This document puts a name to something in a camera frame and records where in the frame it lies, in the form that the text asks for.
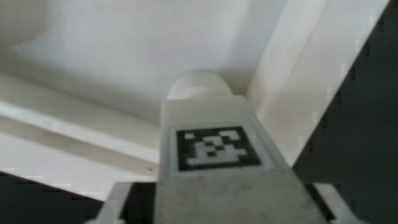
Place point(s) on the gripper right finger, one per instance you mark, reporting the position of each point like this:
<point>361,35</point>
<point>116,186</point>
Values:
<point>336,204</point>

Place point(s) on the white table leg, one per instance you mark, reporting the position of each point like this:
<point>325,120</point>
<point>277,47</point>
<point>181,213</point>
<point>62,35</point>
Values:
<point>226,182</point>

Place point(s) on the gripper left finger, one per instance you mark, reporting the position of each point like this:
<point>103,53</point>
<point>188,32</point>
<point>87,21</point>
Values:
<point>110,211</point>

